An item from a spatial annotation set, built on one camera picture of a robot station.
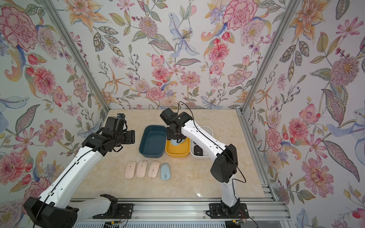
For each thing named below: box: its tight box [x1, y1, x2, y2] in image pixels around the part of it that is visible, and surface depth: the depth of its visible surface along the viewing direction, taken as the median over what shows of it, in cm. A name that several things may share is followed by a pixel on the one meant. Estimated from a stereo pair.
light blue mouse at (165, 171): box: [160, 162, 171, 181], surface depth 87 cm
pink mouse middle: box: [135, 160, 148, 179], surface depth 89 cm
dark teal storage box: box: [138, 125, 167, 159], surface depth 100 cm
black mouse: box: [193, 144, 203, 157], surface depth 95 cm
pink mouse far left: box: [124, 161, 137, 180], surface depth 89 cm
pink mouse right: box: [147, 160, 161, 179], surface depth 88 cm
